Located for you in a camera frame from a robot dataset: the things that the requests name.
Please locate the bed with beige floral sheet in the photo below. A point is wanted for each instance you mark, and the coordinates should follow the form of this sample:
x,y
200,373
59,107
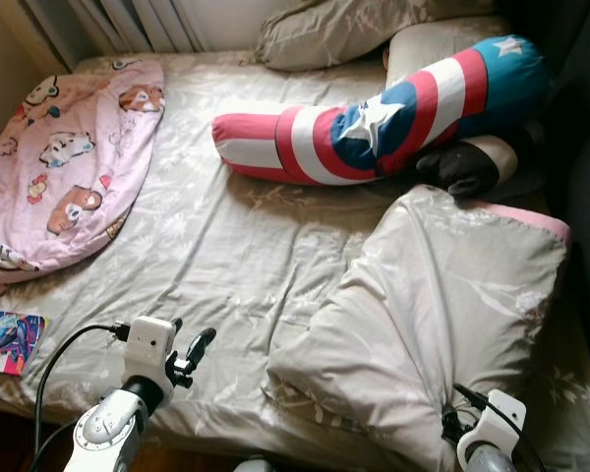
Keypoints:
x,y
236,256

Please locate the beige floral duvet pink trim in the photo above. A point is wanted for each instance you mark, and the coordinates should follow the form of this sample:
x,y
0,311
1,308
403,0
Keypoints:
x,y
433,305

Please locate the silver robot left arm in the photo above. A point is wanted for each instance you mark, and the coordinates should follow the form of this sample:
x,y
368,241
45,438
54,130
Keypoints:
x,y
108,433

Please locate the beige floral pillow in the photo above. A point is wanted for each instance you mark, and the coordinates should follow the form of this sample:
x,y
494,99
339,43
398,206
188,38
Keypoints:
x,y
334,34

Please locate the silver robot left leg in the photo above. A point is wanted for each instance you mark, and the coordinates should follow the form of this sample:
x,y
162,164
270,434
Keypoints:
x,y
251,464

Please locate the dark grey upholstered sofa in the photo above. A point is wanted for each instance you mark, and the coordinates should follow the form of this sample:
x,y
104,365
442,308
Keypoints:
x,y
585,197

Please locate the red white blue bolster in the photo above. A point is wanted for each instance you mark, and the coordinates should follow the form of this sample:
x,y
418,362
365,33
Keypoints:
x,y
374,123

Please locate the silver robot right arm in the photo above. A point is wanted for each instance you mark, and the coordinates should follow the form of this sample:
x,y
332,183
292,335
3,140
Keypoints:
x,y
487,462

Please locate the plain white pillow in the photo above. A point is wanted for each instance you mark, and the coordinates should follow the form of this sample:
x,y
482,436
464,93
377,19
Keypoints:
x,y
433,49

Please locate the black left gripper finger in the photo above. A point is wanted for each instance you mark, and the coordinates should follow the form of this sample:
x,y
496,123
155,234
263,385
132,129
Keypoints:
x,y
176,327
203,346

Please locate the pink cartoon print blanket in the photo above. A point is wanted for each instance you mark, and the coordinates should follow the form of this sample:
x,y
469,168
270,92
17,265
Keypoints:
x,y
69,167

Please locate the black and beige plush toy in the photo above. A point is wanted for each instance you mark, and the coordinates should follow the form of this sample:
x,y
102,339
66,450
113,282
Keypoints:
x,y
462,167

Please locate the colourful comic book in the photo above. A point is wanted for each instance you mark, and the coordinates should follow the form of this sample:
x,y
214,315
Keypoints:
x,y
10,339

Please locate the grey pleated curtain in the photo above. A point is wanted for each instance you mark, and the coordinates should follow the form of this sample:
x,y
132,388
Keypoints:
x,y
108,20

